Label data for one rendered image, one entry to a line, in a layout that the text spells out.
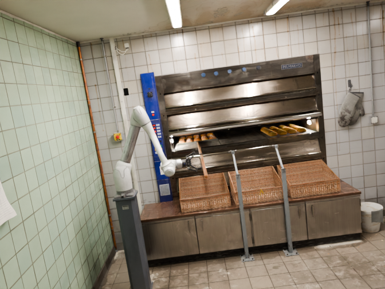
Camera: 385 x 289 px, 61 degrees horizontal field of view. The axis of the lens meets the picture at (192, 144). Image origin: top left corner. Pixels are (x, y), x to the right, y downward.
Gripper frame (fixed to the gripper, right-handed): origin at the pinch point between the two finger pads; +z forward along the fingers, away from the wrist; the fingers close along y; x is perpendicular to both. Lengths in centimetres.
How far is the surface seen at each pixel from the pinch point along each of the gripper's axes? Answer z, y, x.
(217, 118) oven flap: 26, -31, -75
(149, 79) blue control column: -47, -88, -74
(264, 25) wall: 93, -131, -75
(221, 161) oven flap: 25, 21, -75
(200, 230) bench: -11, 82, -22
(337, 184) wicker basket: 143, 52, -25
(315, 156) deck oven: 140, 31, -75
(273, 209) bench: 70, 68, -21
